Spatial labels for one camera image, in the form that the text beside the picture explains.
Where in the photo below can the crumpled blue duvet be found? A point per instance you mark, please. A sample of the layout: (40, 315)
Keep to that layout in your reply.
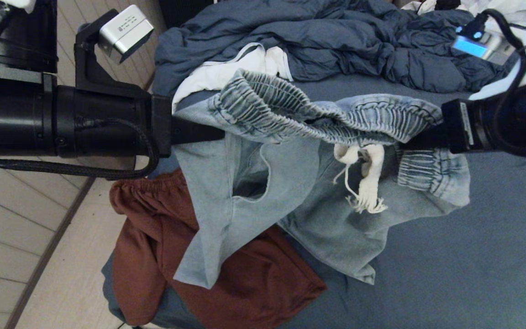
(336, 36)

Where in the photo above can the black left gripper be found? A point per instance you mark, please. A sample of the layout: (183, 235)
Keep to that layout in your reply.
(62, 123)

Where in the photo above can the white clothes pile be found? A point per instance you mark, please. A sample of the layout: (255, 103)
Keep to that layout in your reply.
(514, 5)

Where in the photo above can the bed with blue sheet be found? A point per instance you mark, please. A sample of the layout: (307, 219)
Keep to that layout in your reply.
(473, 251)

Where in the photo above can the black furniture panel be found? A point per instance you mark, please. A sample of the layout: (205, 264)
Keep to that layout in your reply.
(181, 11)

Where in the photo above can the brown shorts with white print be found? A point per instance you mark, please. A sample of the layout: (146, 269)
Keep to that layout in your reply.
(263, 283)

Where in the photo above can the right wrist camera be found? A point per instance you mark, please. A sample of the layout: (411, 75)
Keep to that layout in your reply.
(482, 45)

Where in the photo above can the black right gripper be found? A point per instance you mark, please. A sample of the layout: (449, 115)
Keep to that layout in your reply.
(518, 123)

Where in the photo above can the light blue denim shorts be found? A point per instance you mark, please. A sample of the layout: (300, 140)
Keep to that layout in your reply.
(226, 192)

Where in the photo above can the black garment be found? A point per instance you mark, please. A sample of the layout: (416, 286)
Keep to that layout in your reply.
(446, 3)

